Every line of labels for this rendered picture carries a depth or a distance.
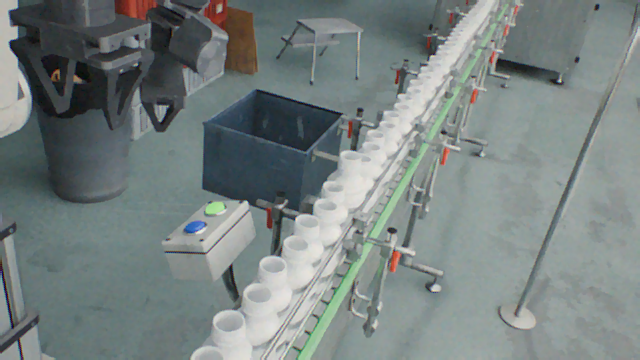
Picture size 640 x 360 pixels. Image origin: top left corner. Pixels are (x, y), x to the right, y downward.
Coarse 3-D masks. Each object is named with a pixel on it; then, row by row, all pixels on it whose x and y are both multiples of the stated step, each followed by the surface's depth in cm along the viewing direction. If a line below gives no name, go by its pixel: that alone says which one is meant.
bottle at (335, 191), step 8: (328, 184) 96; (336, 184) 96; (328, 192) 93; (336, 192) 97; (344, 192) 94; (336, 200) 94; (344, 208) 96; (344, 216) 95; (344, 224) 97; (336, 264) 101
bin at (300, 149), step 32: (256, 96) 183; (224, 128) 156; (256, 128) 189; (288, 128) 184; (320, 128) 180; (224, 160) 161; (256, 160) 156; (288, 160) 153; (320, 160) 164; (224, 192) 166; (256, 192) 161; (288, 192) 157; (320, 192) 175
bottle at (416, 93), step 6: (408, 90) 138; (414, 90) 139; (420, 90) 138; (414, 96) 137; (420, 96) 138; (414, 102) 137; (414, 108) 138; (420, 108) 139; (414, 114) 138; (420, 114) 139; (414, 120) 139; (414, 132) 141; (408, 144) 142
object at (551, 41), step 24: (456, 0) 525; (528, 0) 503; (552, 0) 496; (576, 0) 489; (432, 24) 544; (528, 24) 511; (552, 24) 504; (576, 24) 497; (504, 48) 527; (528, 48) 520; (552, 48) 512; (576, 48) 505
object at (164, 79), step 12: (156, 60) 85; (168, 60) 85; (156, 72) 86; (168, 72) 86; (180, 72) 88; (144, 84) 87; (156, 84) 87; (168, 84) 88; (180, 84) 90; (144, 96) 86; (156, 96) 86; (168, 96) 86; (180, 96) 87
